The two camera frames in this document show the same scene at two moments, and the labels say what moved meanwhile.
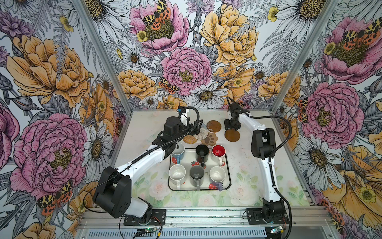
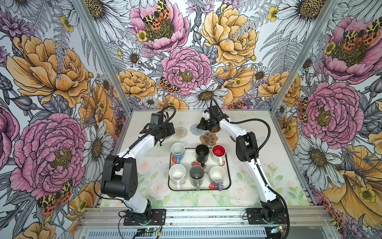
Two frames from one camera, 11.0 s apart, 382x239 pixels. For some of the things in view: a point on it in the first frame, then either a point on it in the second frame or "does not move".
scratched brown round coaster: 214,126 does not move
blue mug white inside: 178,154 does not move
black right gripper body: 232,124 to 207,124
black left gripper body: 184,129 to 167,130
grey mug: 197,174 does not move
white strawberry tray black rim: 190,175 does not move
